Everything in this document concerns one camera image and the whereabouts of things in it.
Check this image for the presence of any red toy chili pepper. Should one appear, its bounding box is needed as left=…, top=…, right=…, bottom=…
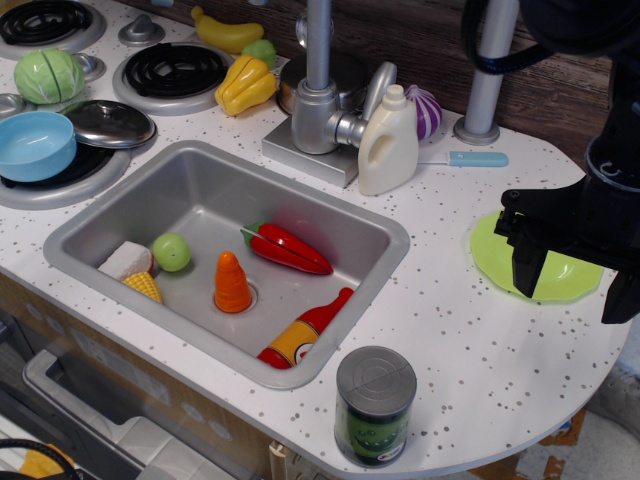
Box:
left=241, top=222, right=333, bottom=275

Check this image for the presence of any black coil burner middle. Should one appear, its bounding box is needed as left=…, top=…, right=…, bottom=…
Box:
left=112, top=42, right=233, bottom=116

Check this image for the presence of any light green plastic plate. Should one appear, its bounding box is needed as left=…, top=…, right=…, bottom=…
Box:
left=470, top=211, right=604, bottom=301

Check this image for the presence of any grey metal sink basin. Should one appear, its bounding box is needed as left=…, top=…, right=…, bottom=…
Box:
left=44, top=141, right=410, bottom=389

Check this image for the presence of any blue handled toy knife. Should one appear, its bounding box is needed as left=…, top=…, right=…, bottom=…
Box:
left=418, top=151, right=509, bottom=168

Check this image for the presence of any purple toy onion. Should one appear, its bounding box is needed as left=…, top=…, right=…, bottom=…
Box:
left=405, top=85, right=442, bottom=141

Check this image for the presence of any yellow object with black cable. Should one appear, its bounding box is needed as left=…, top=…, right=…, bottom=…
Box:
left=1, top=438, right=84, bottom=480

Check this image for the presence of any silver pot lid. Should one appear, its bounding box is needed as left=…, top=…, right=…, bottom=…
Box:
left=59, top=100, right=156, bottom=149

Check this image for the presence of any yellow toy corn cob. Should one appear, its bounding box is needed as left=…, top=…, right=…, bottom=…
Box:
left=123, top=271, right=164, bottom=304

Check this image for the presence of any silver toy pot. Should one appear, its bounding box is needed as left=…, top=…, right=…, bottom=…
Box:
left=276, top=51, right=368, bottom=114

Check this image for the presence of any green toy apple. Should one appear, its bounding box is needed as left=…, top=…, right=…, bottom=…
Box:
left=152, top=232, right=191, bottom=272

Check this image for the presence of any small green toy vegetable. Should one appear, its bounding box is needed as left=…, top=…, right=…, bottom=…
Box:
left=242, top=39, right=277, bottom=70

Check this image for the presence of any silver stove knob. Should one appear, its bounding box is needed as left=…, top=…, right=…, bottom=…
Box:
left=118, top=14, right=166, bottom=48
left=0, top=93, right=36, bottom=120
left=72, top=53, right=107, bottom=83

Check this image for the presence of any blue toy bowl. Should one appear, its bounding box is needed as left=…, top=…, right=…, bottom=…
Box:
left=1, top=111, right=77, bottom=182

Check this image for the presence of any black coil burner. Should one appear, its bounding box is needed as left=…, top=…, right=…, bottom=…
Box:
left=112, top=42, right=233, bottom=116
left=1, top=145, right=131, bottom=210
left=1, top=1, right=106, bottom=60

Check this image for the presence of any silver stove knob top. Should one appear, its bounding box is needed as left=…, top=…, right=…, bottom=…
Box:
left=118, top=14, right=166, bottom=48

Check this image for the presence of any grey oven door handle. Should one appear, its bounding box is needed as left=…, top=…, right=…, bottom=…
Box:
left=22, top=348, right=241, bottom=480

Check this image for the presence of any black coil burner front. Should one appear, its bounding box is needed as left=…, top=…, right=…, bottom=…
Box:
left=1, top=145, right=131, bottom=210

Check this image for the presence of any white toy mushroom piece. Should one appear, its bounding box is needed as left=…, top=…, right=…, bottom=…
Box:
left=98, top=241, right=154, bottom=281

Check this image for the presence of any red toy ketchup bottle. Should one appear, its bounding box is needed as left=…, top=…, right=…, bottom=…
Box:
left=257, top=287, right=354, bottom=370

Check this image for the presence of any black coil burner rear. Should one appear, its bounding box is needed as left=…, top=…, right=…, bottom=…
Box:
left=1, top=1, right=106, bottom=60

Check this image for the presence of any cream toy detergent bottle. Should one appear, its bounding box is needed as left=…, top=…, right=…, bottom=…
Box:
left=358, top=84, right=419, bottom=196

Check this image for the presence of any green toy cabbage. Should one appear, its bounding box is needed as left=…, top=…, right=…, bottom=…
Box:
left=14, top=48, right=85, bottom=105

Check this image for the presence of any silver stove knob middle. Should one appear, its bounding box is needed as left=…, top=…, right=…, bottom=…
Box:
left=72, top=53, right=107, bottom=83

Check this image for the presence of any yellow toy bell pepper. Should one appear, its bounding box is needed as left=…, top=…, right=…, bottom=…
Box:
left=215, top=54, right=278, bottom=116

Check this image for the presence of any orange toy carrot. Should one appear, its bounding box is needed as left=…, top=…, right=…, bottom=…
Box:
left=214, top=251, right=253, bottom=313

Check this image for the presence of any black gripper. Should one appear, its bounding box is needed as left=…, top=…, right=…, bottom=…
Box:
left=496, top=176, right=639, bottom=324

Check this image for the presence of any grey green toy can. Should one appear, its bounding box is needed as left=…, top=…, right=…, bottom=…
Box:
left=334, top=346, right=417, bottom=468

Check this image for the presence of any silver stove knob left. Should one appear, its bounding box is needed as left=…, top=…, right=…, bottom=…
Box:
left=0, top=93, right=36, bottom=120

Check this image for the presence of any yellow toy banana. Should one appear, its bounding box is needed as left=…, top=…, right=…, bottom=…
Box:
left=191, top=6, right=264, bottom=54

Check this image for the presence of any grey support post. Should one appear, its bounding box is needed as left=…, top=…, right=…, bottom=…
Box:
left=454, top=0, right=519, bottom=146

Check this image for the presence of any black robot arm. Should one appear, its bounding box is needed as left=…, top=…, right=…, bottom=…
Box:
left=461, top=1, right=639, bottom=324

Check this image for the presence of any silver toy faucet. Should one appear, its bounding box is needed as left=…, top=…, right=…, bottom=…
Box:
left=262, top=1, right=397, bottom=188

